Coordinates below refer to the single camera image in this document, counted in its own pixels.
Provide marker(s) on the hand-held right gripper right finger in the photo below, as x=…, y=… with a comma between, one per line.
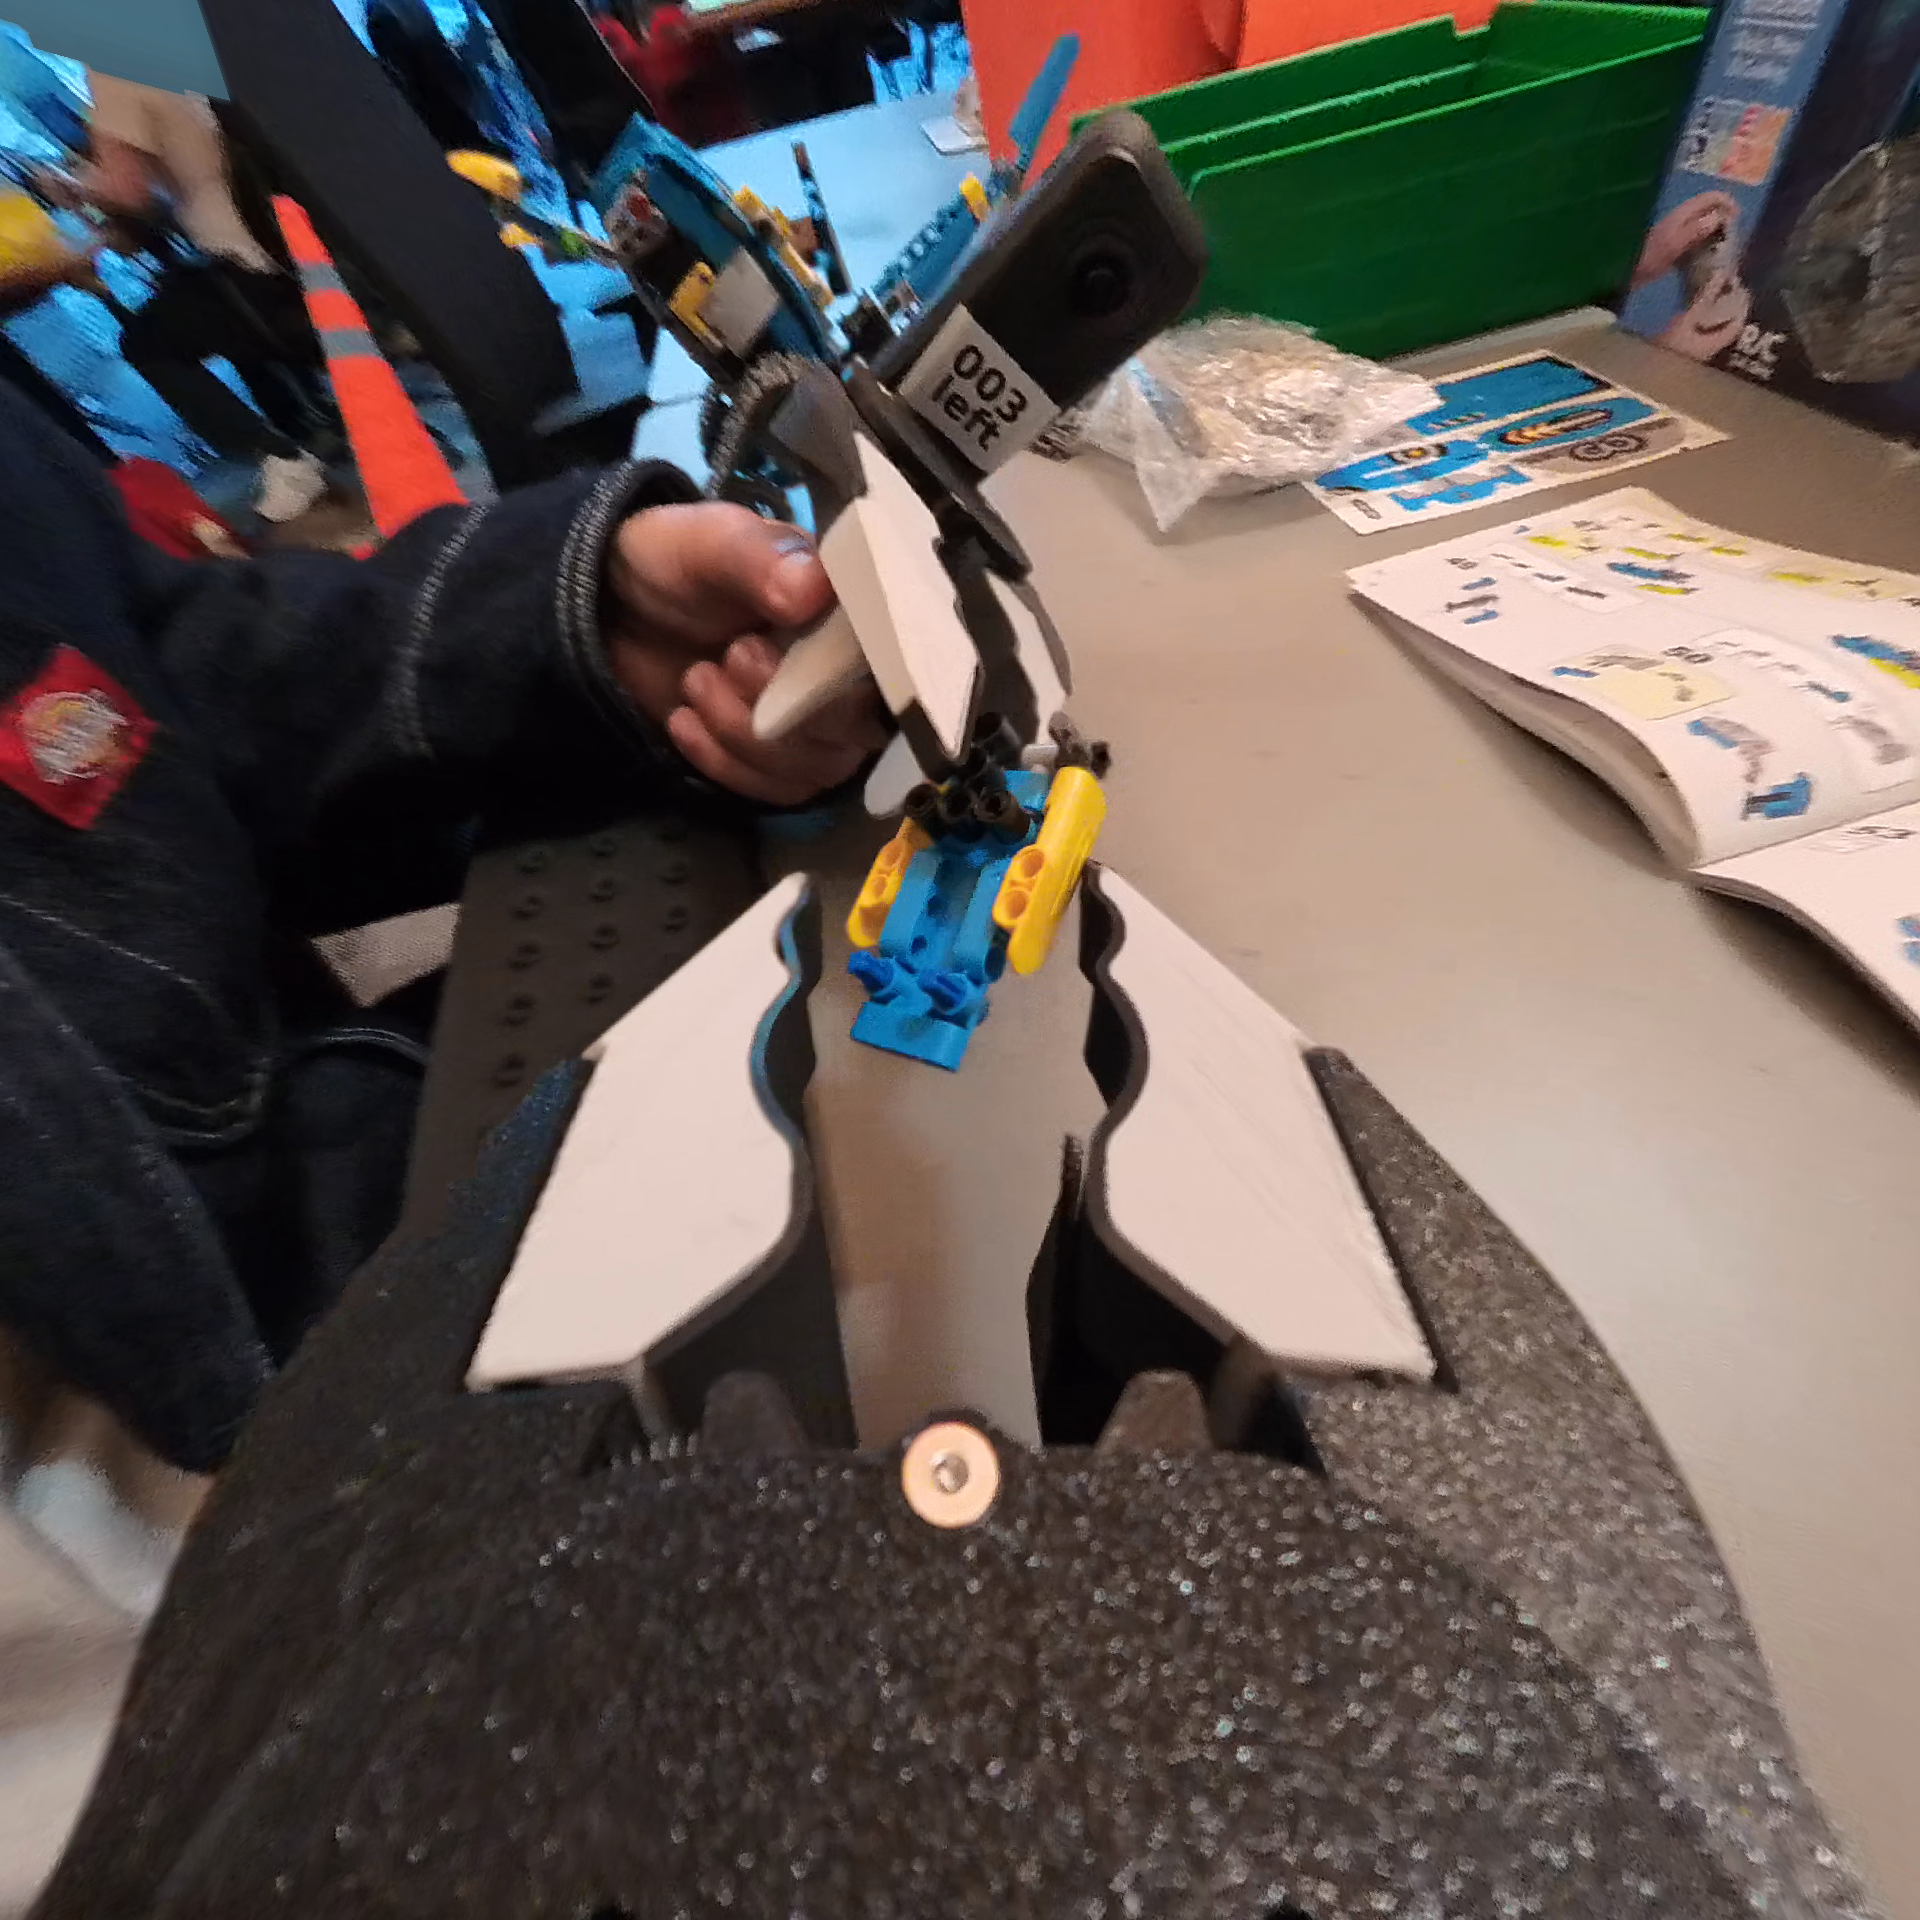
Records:
x=1261, y=1201

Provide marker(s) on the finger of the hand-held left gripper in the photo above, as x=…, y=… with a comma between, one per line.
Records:
x=911, y=616
x=1020, y=660

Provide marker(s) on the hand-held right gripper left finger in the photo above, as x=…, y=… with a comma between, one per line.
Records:
x=645, y=1201

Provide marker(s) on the blue yellow brick assembly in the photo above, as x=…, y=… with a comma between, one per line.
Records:
x=960, y=886

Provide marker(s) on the person's left forearm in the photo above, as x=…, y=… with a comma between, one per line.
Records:
x=421, y=690

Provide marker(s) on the grey desk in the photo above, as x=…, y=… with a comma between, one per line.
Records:
x=1501, y=1052

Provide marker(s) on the person's left hand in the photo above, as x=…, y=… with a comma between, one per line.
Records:
x=692, y=616

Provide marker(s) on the orange plastic tote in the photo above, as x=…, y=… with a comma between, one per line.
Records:
x=1111, y=60

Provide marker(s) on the clear plastic bag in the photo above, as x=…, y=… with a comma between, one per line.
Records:
x=1246, y=404

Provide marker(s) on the black studded mat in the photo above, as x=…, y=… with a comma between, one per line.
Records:
x=572, y=960

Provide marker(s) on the blue built toy robot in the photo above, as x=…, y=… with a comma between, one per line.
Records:
x=720, y=270

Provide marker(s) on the green plastic bin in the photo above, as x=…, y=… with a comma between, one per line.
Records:
x=1410, y=180

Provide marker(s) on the blue sticker sheet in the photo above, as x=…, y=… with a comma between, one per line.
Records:
x=1516, y=434

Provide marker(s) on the person's denim jacket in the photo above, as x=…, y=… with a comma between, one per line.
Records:
x=151, y=1052

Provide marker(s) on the orange traffic cone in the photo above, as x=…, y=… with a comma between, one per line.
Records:
x=376, y=391

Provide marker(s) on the black board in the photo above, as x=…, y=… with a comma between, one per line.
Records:
x=391, y=210

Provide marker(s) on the building instruction booklet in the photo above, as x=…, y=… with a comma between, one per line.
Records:
x=1680, y=674

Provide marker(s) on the person's white shirt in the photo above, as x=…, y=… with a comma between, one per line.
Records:
x=77, y=1622

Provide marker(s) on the toy kit box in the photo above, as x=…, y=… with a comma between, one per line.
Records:
x=1801, y=210

